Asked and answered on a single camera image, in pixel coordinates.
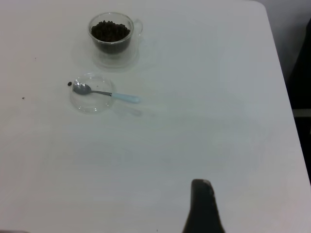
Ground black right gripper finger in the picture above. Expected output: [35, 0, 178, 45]
[182, 179, 225, 233]

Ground spoon with pale blue handle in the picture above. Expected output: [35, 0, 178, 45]
[72, 82, 141, 104]

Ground double-walled glass cup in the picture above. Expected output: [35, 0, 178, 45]
[87, 13, 144, 68]

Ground coffee beans heap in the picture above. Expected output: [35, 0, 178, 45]
[91, 20, 131, 54]

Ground clear glass saucer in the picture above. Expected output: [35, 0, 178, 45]
[69, 72, 116, 114]

